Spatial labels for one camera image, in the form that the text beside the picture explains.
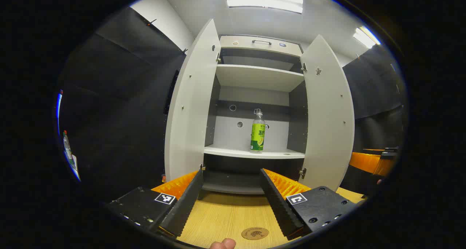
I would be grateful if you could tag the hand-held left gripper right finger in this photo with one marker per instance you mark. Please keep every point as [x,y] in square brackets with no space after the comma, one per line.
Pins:
[278,201]

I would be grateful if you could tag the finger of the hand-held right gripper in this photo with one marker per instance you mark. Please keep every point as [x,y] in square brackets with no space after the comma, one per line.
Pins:
[367,161]

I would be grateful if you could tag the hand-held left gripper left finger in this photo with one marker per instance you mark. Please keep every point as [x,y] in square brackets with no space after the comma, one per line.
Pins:
[187,201]

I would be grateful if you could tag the round cork coaster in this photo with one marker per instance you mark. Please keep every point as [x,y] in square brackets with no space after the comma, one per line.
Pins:
[255,233]

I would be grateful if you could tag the grey cabinet door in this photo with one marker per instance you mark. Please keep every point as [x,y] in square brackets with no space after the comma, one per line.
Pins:
[327,125]
[189,114]

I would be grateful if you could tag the green label bottle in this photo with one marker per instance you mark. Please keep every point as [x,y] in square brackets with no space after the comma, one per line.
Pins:
[257,136]

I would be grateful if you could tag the grey cabinet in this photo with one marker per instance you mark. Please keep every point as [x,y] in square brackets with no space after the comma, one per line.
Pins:
[251,136]

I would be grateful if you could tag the grey cabinet shelf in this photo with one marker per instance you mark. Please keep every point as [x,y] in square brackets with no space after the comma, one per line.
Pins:
[255,77]
[236,152]

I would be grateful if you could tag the small clear bottle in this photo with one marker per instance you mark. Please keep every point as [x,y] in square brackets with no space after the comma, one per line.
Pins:
[67,147]

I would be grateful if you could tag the small ceiling light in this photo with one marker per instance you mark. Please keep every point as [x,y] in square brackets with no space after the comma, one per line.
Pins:
[366,37]

